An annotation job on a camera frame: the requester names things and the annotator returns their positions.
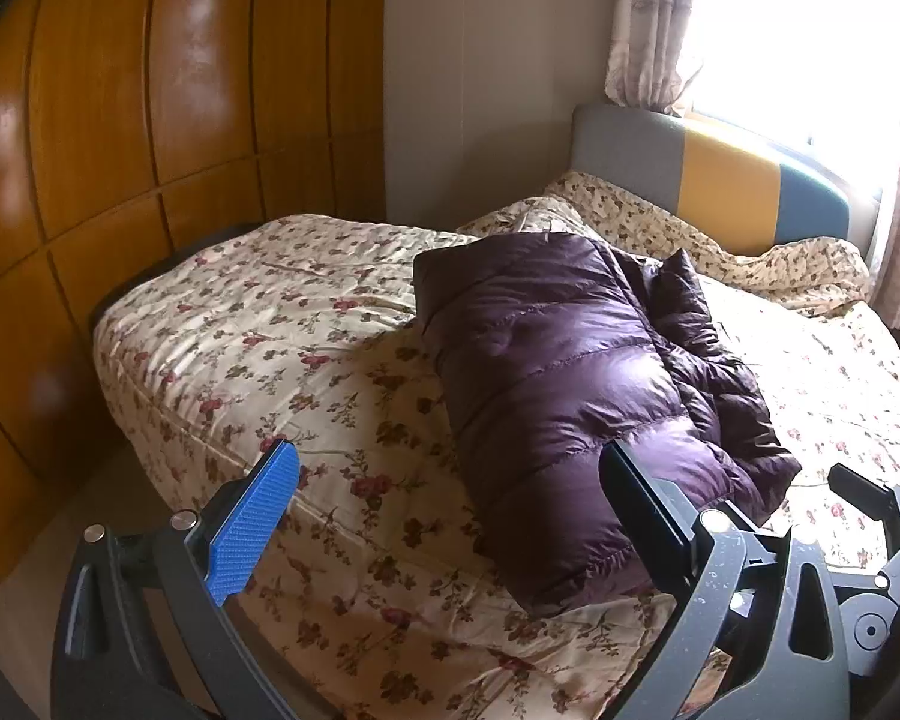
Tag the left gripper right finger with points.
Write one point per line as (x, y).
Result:
(766, 601)

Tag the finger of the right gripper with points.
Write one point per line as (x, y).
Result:
(880, 503)

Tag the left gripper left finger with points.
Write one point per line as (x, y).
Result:
(107, 659)

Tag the purple quilted down jacket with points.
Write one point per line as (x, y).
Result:
(548, 346)

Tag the small-floral pillow bedding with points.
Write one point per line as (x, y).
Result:
(817, 277)

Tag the floral cream bed quilt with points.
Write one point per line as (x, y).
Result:
(372, 588)

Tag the grey yellow teal headboard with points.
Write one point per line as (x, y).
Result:
(748, 201)

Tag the window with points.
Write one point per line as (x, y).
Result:
(818, 78)

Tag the wooden wardrobe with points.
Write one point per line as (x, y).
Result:
(131, 130)

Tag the pink curtain left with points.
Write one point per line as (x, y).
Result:
(646, 41)

